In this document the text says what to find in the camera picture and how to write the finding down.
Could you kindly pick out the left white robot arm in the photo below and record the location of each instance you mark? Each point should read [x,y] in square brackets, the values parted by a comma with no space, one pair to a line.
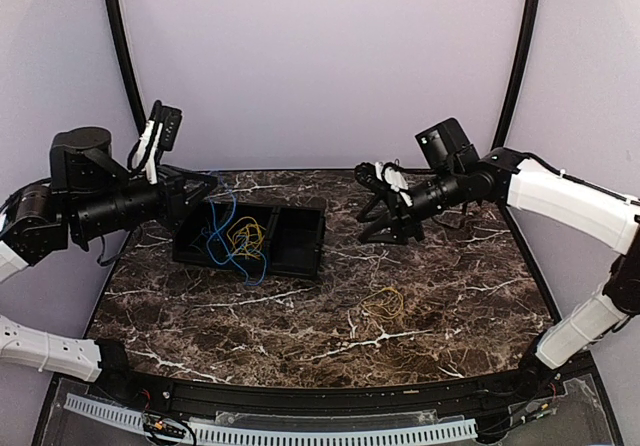
[87,195]

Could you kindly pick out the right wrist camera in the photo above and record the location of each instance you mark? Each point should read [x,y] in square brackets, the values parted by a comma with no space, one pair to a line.
[383,178]

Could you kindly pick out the left black frame post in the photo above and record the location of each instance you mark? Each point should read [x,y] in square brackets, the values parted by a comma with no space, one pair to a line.
[123,56]

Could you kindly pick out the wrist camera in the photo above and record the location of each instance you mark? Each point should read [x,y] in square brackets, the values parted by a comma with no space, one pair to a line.
[383,178]
[158,137]

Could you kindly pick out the white slotted cable duct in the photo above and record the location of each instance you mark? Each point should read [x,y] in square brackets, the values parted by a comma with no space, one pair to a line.
[278,432]

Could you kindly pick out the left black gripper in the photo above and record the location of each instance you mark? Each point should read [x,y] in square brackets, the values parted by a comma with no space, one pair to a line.
[174,205]

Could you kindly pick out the black frame post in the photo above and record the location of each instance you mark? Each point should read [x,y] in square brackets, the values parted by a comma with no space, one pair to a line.
[517,73]
[123,56]

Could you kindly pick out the black three-compartment bin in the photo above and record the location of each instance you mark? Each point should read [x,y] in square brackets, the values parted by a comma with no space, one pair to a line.
[253,240]

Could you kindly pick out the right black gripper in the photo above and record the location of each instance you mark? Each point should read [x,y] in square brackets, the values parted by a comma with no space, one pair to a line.
[401,227]

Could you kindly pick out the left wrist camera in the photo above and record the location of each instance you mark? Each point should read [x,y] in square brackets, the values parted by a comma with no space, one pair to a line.
[158,137]

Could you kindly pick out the right black frame post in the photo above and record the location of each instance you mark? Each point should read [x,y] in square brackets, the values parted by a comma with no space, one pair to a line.
[517,73]

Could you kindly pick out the black front rail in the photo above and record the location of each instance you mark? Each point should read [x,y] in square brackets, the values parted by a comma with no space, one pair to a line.
[193,398]

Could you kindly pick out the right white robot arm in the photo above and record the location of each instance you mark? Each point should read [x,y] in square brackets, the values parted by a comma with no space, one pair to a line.
[457,176]

